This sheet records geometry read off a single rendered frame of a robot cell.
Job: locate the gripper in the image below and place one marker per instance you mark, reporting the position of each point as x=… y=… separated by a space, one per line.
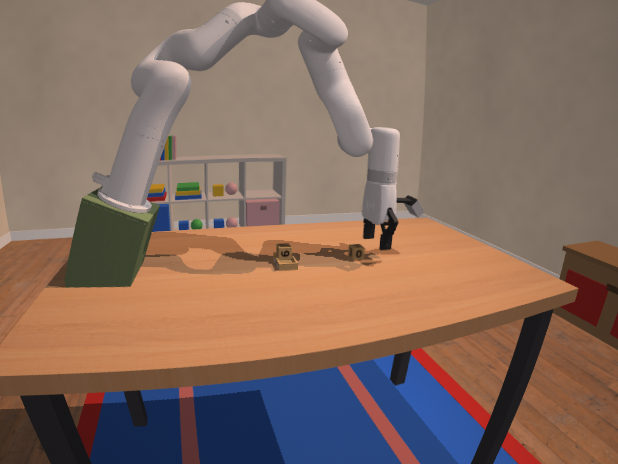
x=379 y=201

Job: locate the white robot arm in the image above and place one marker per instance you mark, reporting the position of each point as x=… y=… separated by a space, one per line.
x=167 y=86

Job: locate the tan number cube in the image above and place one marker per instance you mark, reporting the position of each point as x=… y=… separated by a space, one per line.
x=356 y=251
x=284 y=251

